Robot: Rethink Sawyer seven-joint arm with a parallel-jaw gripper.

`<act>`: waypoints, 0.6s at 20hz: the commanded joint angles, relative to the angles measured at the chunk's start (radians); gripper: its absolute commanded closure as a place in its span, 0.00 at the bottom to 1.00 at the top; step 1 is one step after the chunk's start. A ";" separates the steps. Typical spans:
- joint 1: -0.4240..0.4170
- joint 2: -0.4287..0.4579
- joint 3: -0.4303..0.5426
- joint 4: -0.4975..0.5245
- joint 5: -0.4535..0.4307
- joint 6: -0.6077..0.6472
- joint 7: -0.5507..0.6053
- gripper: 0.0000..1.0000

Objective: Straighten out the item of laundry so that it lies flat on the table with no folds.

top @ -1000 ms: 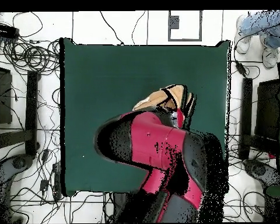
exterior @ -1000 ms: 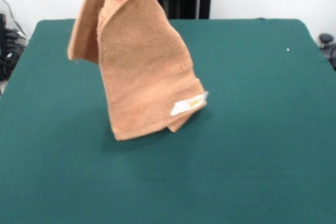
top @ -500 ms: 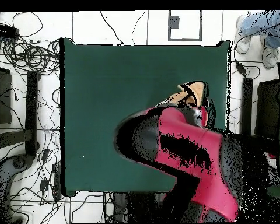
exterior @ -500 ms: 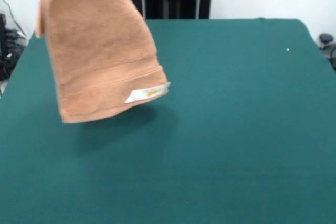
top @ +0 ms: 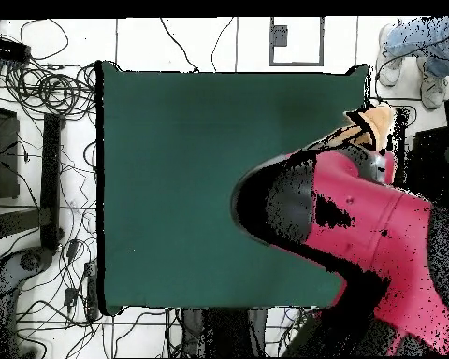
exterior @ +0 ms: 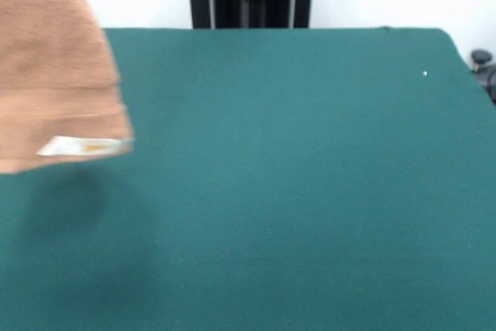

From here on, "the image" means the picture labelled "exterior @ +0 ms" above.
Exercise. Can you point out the tan terry towel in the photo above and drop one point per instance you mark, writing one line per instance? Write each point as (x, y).
(50, 75)

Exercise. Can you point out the dark green table cloth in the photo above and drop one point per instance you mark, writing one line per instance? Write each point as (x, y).
(271, 172)

